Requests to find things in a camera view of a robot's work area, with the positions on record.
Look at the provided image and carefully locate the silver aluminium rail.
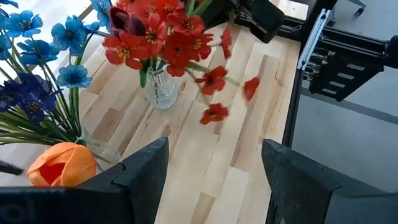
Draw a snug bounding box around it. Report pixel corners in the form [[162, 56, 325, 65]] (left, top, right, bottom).
[[297, 8, 333, 72]]

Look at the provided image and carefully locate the blue artificial flower bunch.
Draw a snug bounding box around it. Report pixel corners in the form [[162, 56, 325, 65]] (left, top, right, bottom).
[[0, 0, 113, 147]]

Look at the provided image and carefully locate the orange artificial tulip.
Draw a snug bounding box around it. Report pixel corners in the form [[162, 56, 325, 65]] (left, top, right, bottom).
[[26, 141, 98, 187]]

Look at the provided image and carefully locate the purple artificial flower bunch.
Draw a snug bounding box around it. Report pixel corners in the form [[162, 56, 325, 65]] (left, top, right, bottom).
[[0, 72, 81, 146]]

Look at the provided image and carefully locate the textured clear glass vase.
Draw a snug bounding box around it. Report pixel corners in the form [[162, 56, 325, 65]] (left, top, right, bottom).
[[144, 65, 180, 110]]

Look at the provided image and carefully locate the smooth clear glass vase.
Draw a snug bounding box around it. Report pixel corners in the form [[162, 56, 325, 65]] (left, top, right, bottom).
[[74, 126, 122, 172]]

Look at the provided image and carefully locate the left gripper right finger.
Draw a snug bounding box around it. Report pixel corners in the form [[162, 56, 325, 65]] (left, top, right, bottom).
[[261, 139, 398, 224]]

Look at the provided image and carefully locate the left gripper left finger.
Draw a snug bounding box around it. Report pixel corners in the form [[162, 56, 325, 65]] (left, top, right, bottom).
[[0, 136, 170, 224]]

